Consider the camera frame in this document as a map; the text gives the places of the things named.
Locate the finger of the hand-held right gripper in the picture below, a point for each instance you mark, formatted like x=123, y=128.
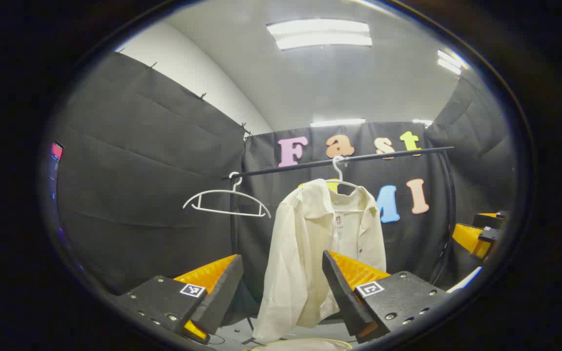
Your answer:
x=490, y=219
x=469, y=238

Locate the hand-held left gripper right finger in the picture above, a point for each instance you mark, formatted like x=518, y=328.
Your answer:
x=342, y=292

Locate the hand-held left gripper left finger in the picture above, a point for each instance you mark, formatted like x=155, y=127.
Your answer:
x=222, y=297

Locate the cream button shirt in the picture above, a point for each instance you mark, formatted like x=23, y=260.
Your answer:
x=300, y=243

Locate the yellow rimmed laundry hamper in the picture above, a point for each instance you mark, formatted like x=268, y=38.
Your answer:
x=305, y=345

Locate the white plastic hanger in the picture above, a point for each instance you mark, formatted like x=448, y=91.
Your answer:
x=234, y=190
x=340, y=176

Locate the black clothes rack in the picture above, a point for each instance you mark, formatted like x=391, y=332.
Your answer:
x=408, y=152

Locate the short ceiling light strip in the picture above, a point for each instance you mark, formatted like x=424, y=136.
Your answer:
x=422, y=122

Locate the small ceiling light panel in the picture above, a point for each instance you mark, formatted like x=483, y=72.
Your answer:
x=449, y=62

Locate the long ceiling light strip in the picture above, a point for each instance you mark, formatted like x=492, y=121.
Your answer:
x=337, y=122

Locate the lit device screen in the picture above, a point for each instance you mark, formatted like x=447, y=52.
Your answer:
x=56, y=150

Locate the large ceiling light panel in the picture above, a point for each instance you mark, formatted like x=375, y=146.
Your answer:
x=320, y=34

